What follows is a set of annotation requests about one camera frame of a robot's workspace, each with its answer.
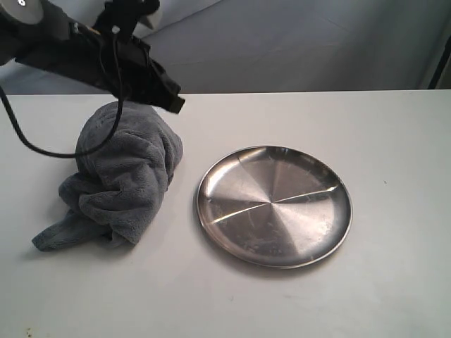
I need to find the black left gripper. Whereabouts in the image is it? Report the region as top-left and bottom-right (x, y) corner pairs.
(70, 22), (185, 114)

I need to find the grey fleece towel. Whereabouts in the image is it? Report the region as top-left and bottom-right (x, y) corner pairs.
(32, 102), (183, 251)

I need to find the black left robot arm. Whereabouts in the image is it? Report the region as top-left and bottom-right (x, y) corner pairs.
(1, 1), (185, 113)

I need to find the grey backdrop cloth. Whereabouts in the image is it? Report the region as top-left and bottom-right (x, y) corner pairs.
(0, 0), (451, 96)

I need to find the round steel plate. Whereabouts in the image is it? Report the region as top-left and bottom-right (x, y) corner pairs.
(194, 145), (352, 270)

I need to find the black backdrop stand pole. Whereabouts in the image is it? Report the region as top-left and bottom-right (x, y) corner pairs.
(427, 36), (450, 89)

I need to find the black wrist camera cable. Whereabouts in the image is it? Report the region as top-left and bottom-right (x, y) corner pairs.
(0, 26), (124, 158)

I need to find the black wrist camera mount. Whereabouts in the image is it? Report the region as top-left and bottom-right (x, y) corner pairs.
(93, 0), (162, 39)

